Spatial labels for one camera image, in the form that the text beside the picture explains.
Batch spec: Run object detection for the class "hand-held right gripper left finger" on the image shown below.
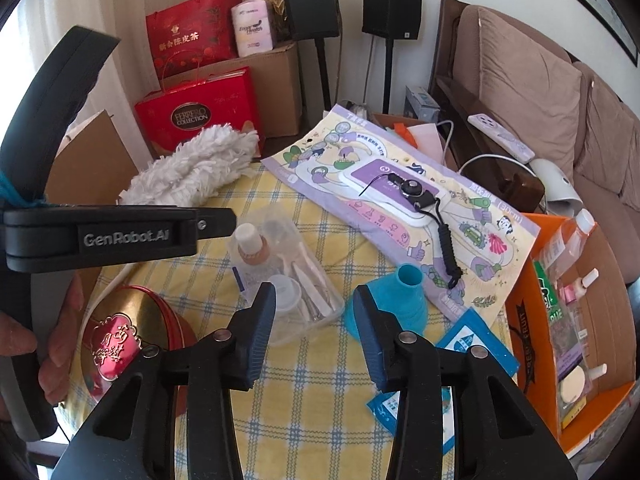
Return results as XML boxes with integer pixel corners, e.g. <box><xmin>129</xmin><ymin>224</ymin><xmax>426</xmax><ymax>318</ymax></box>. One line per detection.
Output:
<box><xmin>50</xmin><ymin>281</ymin><xmax>277</xmax><ymax>480</ymax></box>

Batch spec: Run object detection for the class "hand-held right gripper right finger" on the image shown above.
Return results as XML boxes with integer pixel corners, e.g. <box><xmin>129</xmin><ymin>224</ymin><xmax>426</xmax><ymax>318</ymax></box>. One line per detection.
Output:
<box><xmin>354</xmin><ymin>284</ymin><xmax>581</xmax><ymax>480</ymax></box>

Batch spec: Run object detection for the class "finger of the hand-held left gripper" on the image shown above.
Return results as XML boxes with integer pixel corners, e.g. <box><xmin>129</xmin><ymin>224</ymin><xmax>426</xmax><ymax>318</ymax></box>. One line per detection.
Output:
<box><xmin>194</xmin><ymin>207</ymin><xmax>237</xmax><ymax>257</ymax></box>

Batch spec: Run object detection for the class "blue silicone funnel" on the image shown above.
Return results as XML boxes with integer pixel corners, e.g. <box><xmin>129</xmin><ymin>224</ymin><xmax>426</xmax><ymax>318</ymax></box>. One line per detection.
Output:
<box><xmin>342</xmin><ymin>265</ymin><xmax>428</xmax><ymax>341</ymax></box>

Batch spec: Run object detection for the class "white fluffy mop head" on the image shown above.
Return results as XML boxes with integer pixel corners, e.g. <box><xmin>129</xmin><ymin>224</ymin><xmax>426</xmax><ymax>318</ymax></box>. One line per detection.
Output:
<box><xmin>119</xmin><ymin>124</ymin><xmax>261</xmax><ymax>207</ymax></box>

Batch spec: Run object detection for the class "clear pouch of travel bottles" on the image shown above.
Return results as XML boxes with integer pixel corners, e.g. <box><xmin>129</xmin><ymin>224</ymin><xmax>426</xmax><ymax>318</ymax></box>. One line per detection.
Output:
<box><xmin>227</xmin><ymin>205</ymin><xmax>346</xmax><ymax>347</ymax></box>

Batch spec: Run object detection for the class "black lanyard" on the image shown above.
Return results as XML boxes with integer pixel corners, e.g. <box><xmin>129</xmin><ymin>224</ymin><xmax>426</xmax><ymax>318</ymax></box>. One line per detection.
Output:
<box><xmin>360</xmin><ymin>171</ymin><xmax>463</xmax><ymax>290</ymax></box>

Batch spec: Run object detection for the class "red gold round tin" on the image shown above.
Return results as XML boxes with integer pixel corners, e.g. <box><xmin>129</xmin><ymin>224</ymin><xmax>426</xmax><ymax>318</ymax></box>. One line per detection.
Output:
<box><xmin>80</xmin><ymin>285</ymin><xmax>198</xmax><ymax>418</ymax></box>

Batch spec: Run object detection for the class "purple wet wipes pack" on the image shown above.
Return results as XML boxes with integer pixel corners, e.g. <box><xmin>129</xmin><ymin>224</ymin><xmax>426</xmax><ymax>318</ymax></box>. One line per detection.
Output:
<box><xmin>261</xmin><ymin>102</ymin><xmax>542</xmax><ymax>322</ymax></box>

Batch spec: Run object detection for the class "person's left hand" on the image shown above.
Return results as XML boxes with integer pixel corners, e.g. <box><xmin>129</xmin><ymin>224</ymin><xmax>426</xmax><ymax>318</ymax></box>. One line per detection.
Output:
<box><xmin>0</xmin><ymin>275</ymin><xmax>85</xmax><ymax>407</ymax></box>

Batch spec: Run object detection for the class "blue sachet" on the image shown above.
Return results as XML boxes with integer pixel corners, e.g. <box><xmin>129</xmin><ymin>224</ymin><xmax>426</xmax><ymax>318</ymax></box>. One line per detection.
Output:
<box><xmin>366</xmin><ymin>384</ymin><xmax>457</xmax><ymax>461</ymax></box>
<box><xmin>435</xmin><ymin>307</ymin><xmax>520</xmax><ymax>376</ymax></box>

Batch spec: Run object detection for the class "yellow plaid tablecloth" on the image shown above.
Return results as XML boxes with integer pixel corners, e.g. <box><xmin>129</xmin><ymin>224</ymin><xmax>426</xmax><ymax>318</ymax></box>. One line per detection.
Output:
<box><xmin>55</xmin><ymin>157</ymin><xmax>521</xmax><ymax>480</ymax></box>

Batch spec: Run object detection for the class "white sheer curtain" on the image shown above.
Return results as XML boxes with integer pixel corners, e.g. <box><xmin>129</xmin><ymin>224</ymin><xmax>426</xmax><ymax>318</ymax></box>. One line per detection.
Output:
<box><xmin>15</xmin><ymin>0</ymin><xmax>151</xmax><ymax>126</ymax></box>

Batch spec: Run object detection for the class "red chocolate gift box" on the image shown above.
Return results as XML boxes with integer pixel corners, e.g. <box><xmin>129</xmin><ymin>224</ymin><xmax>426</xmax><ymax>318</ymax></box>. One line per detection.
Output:
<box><xmin>134</xmin><ymin>66</ymin><xmax>266</xmax><ymax>158</ymax></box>

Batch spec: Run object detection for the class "orange cardboard box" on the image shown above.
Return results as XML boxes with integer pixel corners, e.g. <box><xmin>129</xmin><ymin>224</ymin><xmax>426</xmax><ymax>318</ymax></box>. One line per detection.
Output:
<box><xmin>504</xmin><ymin>212</ymin><xmax>640</xmax><ymax>466</ymax></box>

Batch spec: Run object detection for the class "large closed cardboard box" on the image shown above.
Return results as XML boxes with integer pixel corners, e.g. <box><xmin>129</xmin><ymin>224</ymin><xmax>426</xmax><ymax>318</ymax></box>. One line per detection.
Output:
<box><xmin>162</xmin><ymin>40</ymin><xmax>303</xmax><ymax>140</ymax></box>

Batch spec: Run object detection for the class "red gift bag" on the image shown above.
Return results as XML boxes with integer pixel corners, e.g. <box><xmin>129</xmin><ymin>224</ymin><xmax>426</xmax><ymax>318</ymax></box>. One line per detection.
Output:
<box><xmin>146</xmin><ymin>0</ymin><xmax>244</xmax><ymax>80</ymax></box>

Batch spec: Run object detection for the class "green packet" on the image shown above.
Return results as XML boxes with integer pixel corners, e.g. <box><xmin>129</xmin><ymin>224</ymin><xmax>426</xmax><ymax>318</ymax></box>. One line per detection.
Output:
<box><xmin>531</xmin><ymin>259</ymin><xmax>563</xmax><ymax>321</ymax></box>

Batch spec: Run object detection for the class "black speaker stand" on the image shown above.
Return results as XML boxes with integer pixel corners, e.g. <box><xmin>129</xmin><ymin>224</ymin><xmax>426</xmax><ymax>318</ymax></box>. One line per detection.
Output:
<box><xmin>382</xmin><ymin>37</ymin><xmax>398</xmax><ymax>115</ymax></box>
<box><xmin>312</xmin><ymin>37</ymin><xmax>333</xmax><ymax>111</ymax></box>

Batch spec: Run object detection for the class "clear cosmetics packet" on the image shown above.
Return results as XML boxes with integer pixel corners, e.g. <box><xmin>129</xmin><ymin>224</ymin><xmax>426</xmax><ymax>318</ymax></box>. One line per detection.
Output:
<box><xmin>550</xmin><ymin>305</ymin><xmax>591</xmax><ymax>376</ymax></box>

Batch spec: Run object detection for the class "cluttered cardboard box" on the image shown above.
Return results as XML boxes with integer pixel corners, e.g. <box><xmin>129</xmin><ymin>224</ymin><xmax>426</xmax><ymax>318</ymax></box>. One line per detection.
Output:
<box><xmin>370</xmin><ymin>112</ymin><xmax>458</xmax><ymax>171</ymax></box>

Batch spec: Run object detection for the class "round makeup puff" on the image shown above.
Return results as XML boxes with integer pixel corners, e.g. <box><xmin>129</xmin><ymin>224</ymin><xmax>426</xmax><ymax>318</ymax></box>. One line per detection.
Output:
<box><xmin>557</xmin><ymin>366</ymin><xmax>591</xmax><ymax>408</ymax></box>

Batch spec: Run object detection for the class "white tissue roll pack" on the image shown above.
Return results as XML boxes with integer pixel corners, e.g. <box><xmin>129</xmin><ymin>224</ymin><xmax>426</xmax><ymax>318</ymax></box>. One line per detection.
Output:
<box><xmin>231</xmin><ymin>0</ymin><xmax>278</xmax><ymax>58</ymax></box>

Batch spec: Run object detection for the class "pink paper sheet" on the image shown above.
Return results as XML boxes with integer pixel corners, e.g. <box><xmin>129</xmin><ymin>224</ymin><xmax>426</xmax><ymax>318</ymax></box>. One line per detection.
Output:
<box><xmin>410</xmin><ymin>125</ymin><xmax>443</xmax><ymax>161</ymax></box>

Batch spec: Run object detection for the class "pink nail polish bottle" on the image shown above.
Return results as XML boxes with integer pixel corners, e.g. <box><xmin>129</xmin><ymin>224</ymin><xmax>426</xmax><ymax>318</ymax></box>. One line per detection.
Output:
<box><xmin>560</xmin><ymin>268</ymin><xmax>600</xmax><ymax>306</ymax></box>

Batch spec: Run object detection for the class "clear bottle with white cap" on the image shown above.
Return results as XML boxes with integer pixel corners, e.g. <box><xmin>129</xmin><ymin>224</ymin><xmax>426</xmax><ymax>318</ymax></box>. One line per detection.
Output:
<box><xmin>542</xmin><ymin>208</ymin><xmax>597</xmax><ymax>273</ymax></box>

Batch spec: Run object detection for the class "gold wrapped package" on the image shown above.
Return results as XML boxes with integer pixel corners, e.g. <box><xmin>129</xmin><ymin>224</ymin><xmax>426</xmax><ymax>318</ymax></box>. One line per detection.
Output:
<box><xmin>244</xmin><ymin>0</ymin><xmax>291</xmax><ymax>43</ymax></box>

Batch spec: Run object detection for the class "white purple power strip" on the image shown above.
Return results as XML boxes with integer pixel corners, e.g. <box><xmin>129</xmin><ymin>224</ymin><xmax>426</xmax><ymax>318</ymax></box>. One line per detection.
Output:
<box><xmin>467</xmin><ymin>112</ymin><xmax>536</xmax><ymax>165</ymax></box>

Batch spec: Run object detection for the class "blue white small carton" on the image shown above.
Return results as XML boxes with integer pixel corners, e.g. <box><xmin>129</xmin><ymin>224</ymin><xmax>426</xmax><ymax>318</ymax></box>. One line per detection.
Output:
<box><xmin>404</xmin><ymin>85</ymin><xmax>441</xmax><ymax>123</ymax></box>

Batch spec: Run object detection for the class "white nail lamp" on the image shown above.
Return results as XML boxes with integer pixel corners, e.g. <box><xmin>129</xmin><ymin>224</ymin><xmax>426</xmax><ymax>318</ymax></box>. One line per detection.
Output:
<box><xmin>527</xmin><ymin>157</ymin><xmax>583</xmax><ymax>218</ymax></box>

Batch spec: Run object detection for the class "black speaker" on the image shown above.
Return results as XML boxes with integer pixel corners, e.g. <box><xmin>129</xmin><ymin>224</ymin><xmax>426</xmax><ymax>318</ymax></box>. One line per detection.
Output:
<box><xmin>362</xmin><ymin>0</ymin><xmax>422</xmax><ymax>41</ymax></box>
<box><xmin>278</xmin><ymin>0</ymin><xmax>341</xmax><ymax>42</ymax></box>

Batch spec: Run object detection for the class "brown wooden sofa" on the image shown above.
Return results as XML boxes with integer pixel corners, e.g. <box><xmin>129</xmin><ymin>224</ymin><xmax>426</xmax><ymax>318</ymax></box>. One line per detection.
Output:
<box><xmin>427</xmin><ymin>0</ymin><xmax>640</xmax><ymax>286</ymax></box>

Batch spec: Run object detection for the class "brown sofa back cushion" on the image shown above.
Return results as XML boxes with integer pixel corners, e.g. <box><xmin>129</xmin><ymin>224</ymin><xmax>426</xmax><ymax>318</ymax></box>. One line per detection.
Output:
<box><xmin>572</xmin><ymin>62</ymin><xmax>640</xmax><ymax>201</ymax></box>
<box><xmin>460</xmin><ymin>5</ymin><xmax>583</xmax><ymax>181</ymax></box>

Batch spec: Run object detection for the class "white cable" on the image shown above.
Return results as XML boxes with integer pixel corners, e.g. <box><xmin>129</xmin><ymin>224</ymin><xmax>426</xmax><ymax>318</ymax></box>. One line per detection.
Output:
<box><xmin>457</xmin><ymin>152</ymin><xmax>536</xmax><ymax>176</ymax></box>

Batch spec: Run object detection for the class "grey cable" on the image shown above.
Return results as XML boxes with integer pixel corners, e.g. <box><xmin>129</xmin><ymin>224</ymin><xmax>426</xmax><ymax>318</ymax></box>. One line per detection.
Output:
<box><xmin>435</xmin><ymin>120</ymin><xmax>457</xmax><ymax>163</ymax></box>

